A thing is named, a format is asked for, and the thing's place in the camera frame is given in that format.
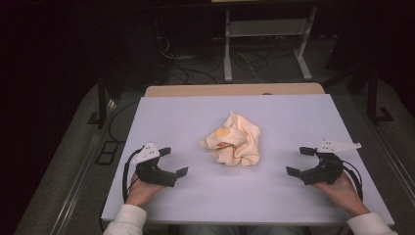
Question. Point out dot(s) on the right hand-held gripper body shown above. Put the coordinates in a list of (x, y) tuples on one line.
[(328, 169)]

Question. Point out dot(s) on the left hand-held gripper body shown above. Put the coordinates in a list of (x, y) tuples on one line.
[(153, 173)]

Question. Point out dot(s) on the pale yellow baby pants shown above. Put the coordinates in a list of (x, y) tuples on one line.
[(239, 143)]

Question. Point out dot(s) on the person's left hand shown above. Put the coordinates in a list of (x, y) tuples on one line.
[(142, 192)]

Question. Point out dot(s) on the person's right hand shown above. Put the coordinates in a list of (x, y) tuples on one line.
[(345, 194)]

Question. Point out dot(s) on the black metal stand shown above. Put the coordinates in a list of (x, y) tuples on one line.
[(372, 98), (101, 101)]

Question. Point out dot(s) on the metal floor rail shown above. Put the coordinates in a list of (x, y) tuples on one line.
[(81, 169), (391, 153)]

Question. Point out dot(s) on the white metal desk frame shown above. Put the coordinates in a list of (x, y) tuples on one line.
[(227, 49)]

